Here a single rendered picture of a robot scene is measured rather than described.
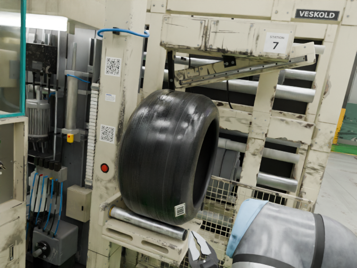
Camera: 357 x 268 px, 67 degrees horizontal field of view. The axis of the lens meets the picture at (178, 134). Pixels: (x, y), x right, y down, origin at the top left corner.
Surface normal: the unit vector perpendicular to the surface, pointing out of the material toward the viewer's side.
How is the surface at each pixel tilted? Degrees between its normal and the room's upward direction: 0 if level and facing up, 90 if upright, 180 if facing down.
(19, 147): 90
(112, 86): 90
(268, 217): 33
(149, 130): 60
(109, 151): 90
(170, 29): 90
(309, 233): 44
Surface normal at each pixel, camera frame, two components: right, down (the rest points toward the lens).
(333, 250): -0.04, -0.26
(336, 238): 0.10, -0.59
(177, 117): -0.14, -0.59
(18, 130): -0.33, 0.15
